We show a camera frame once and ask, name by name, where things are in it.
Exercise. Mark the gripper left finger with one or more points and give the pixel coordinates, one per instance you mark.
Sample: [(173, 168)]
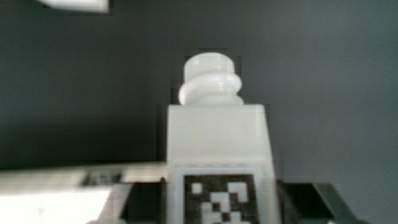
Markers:
[(136, 204)]

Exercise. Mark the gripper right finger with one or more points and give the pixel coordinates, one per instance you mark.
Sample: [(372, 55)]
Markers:
[(313, 205)]

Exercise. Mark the white table leg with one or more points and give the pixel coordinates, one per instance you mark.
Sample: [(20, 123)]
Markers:
[(221, 176), (79, 5)]

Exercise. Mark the white square table top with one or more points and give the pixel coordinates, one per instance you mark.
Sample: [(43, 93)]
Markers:
[(72, 195)]

